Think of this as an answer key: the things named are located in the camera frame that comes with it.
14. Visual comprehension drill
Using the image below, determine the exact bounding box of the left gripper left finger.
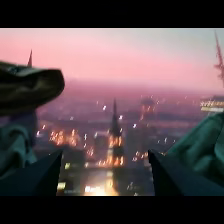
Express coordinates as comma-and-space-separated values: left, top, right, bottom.
0, 149, 64, 197

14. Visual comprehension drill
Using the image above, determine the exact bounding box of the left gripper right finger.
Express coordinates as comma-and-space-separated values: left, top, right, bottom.
147, 148, 224, 197

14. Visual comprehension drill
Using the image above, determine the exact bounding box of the olive green garment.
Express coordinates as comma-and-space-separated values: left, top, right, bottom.
0, 60, 66, 117

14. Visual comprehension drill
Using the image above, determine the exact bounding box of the teal green garment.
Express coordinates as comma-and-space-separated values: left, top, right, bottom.
165, 111, 224, 188
0, 111, 39, 181

